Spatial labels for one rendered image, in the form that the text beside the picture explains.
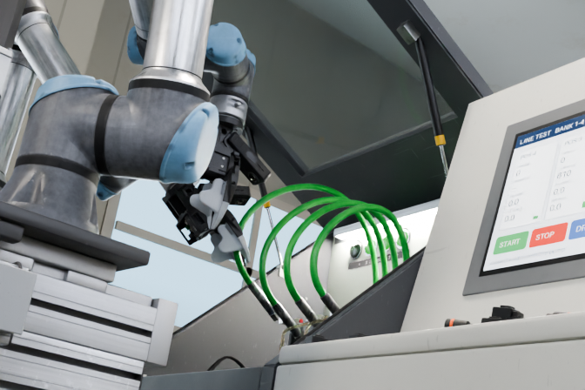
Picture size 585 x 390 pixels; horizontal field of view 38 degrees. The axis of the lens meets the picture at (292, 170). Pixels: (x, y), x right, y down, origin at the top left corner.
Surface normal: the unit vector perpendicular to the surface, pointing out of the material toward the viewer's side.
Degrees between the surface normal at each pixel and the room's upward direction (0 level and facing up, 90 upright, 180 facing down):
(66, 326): 90
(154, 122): 102
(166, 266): 90
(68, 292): 90
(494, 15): 180
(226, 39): 90
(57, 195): 72
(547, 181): 76
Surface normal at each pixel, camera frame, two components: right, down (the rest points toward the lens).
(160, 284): 0.65, -0.19
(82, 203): 0.83, -0.36
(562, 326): -0.81, -0.32
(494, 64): -0.14, 0.92
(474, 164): -0.76, -0.53
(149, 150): -0.14, 0.25
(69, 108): -0.02, -0.45
